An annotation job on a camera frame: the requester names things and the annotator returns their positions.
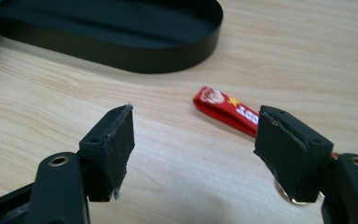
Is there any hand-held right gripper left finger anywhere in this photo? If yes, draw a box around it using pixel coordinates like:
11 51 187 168
78 104 136 203

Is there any black oval tray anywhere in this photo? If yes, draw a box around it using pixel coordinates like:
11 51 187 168
0 0 225 75

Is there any red strap keychain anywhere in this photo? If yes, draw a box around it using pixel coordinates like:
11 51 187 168
192 86 339 206

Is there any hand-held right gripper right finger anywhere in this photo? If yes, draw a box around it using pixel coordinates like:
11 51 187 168
253 105 335 203

